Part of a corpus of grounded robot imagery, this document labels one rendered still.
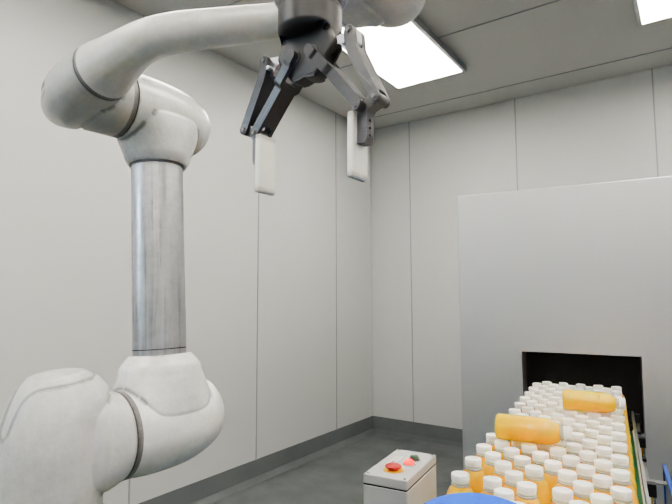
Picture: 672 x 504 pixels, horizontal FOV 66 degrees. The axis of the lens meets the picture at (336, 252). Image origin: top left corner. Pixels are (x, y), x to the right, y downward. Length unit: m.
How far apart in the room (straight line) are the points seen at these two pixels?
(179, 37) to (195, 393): 0.62
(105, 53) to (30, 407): 0.56
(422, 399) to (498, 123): 2.92
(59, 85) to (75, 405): 0.53
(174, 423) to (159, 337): 0.16
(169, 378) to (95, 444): 0.16
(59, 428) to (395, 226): 5.07
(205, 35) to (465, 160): 4.78
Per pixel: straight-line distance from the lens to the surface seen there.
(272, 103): 0.64
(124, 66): 0.93
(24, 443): 0.92
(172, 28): 0.88
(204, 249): 3.98
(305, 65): 0.62
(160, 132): 1.07
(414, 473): 1.21
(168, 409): 1.00
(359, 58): 0.57
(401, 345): 5.69
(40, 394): 0.92
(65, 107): 1.05
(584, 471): 1.39
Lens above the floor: 1.48
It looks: 5 degrees up
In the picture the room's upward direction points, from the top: straight up
